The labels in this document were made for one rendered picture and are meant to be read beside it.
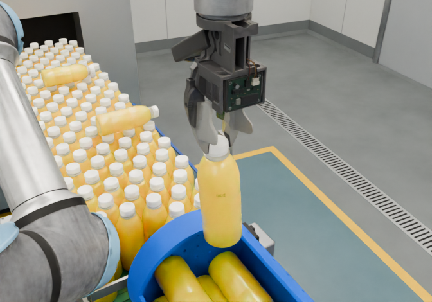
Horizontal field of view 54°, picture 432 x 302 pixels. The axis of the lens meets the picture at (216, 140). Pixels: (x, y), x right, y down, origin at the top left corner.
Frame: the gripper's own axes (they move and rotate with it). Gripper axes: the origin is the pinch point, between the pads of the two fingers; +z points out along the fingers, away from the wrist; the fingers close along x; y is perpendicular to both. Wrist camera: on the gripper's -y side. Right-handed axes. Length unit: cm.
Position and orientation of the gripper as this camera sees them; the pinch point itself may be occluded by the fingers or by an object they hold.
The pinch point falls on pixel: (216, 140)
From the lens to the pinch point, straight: 65.6
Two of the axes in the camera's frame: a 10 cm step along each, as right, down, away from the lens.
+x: 8.6, -2.7, 4.3
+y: 5.1, 4.5, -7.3
